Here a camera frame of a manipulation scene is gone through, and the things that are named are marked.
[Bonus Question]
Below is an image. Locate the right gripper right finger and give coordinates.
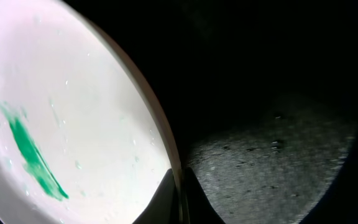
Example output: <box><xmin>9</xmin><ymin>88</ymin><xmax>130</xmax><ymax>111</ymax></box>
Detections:
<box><xmin>183</xmin><ymin>167</ymin><xmax>225</xmax><ymax>224</ymax></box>

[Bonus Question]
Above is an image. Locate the round black serving tray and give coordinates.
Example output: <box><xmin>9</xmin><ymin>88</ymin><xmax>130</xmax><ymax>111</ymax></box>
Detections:
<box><xmin>69</xmin><ymin>1</ymin><xmax>358</xmax><ymax>223</ymax></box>

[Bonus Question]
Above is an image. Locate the white plate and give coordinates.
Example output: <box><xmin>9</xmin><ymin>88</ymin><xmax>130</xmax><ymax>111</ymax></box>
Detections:
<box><xmin>0</xmin><ymin>0</ymin><xmax>181</xmax><ymax>224</ymax></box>

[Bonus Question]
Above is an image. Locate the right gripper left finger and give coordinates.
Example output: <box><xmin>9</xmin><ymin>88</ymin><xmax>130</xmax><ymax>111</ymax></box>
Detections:
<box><xmin>133</xmin><ymin>169</ymin><xmax>179</xmax><ymax>224</ymax></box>

